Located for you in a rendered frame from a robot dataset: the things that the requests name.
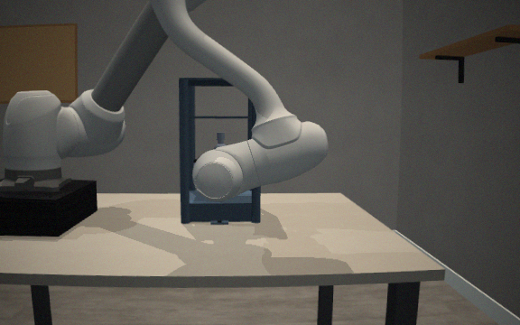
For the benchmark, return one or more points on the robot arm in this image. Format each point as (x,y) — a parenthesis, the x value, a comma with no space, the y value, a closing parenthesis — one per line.
(38,132)

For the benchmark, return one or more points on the blue shelving unit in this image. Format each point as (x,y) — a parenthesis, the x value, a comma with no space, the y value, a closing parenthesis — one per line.
(194,208)

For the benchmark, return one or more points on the grey bottle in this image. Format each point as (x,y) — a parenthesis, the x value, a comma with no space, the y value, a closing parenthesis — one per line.
(220,138)

